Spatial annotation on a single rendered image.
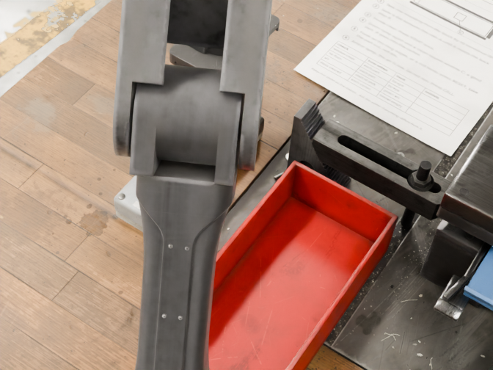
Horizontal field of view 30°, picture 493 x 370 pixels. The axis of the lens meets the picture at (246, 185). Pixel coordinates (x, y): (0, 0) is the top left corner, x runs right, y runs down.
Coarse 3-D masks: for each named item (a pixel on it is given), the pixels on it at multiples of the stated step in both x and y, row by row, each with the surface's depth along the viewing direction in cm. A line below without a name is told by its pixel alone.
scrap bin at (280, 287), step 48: (288, 192) 95; (336, 192) 92; (240, 240) 89; (288, 240) 94; (336, 240) 94; (384, 240) 89; (240, 288) 90; (288, 288) 90; (336, 288) 91; (240, 336) 87; (288, 336) 87
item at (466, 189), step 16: (480, 144) 85; (480, 160) 84; (464, 176) 83; (480, 176) 83; (448, 192) 82; (464, 192) 82; (480, 192) 82; (448, 208) 83; (464, 208) 82; (480, 208) 81; (464, 224) 83; (480, 224) 82
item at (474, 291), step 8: (488, 256) 84; (488, 264) 83; (480, 272) 83; (488, 272) 83; (472, 280) 82; (480, 280) 82; (488, 280) 82; (464, 288) 79; (472, 288) 82; (480, 288) 82; (488, 288) 82; (472, 296) 80; (480, 296) 78; (488, 296) 81; (488, 304) 79
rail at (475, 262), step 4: (484, 244) 84; (488, 244) 84; (480, 248) 84; (484, 248) 84; (488, 248) 85; (480, 252) 84; (484, 252) 84; (476, 256) 84; (480, 256) 84; (476, 260) 83; (480, 260) 83; (472, 264) 83; (476, 264) 83; (468, 268) 83; (472, 268) 83; (468, 272) 82; (472, 272) 82; (468, 276) 82; (468, 280) 82
